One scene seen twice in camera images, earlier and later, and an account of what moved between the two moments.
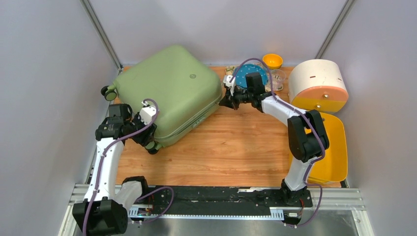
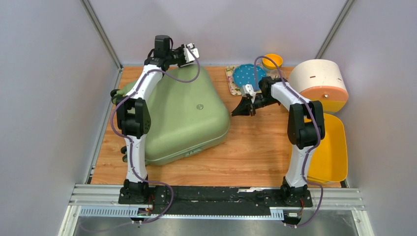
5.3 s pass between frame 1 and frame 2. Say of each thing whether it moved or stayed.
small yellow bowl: stayed
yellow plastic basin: stayed
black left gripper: moved
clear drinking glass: stayed
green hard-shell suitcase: moved
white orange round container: stayed
